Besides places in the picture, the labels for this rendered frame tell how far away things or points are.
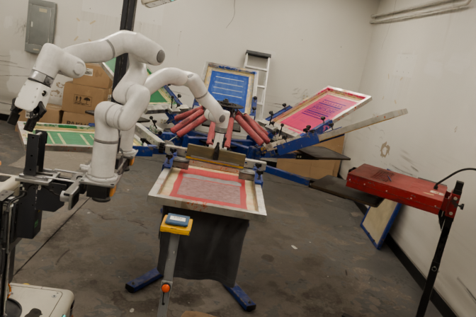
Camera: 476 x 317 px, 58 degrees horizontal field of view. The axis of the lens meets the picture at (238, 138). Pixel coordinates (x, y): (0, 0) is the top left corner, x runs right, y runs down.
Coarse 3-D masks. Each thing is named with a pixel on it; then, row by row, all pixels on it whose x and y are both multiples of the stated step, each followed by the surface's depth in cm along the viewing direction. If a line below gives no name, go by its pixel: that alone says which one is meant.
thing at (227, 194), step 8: (216, 176) 269; (224, 176) 272; (232, 176) 276; (216, 184) 254; (224, 184) 257; (216, 192) 240; (224, 192) 242; (232, 192) 245; (240, 192) 247; (208, 200) 226; (216, 200) 228; (224, 200) 230; (232, 200) 232; (240, 200) 234
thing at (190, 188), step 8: (192, 168) 276; (208, 176) 266; (176, 184) 241; (184, 184) 244; (192, 184) 246; (200, 184) 249; (208, 184) 252; (176, 192) 228; (184, 192) 230; (192, 192) 232; (200, 192) 235; (208, 192) 237; (200, 200) 223
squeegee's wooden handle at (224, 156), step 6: (192, 144) 260; (192, 150) 261; (198, 150) 261; (204, 150) 261; (210, 150) 261; (222, 150) 262; (204, 156) 262; (210, 156) 262; (222, 156) 262; (228, 156) 262; (234, 156) 262; (240, 156) 262; (228, 162) 262; (234, 162) 262; (240, 162) 262
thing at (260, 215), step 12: (168, 168) 255; (216, 168) 283; (228, 168) 283; (156, 192) 213; (168, 204) 209; (180, 204) 209; (192, 204) 209; (204, 204) 209; (216, 204) 212; (264, 204) 225; (228, 216) 210; (240, 216) 210; (252, 216) 210; (264, 216) 210
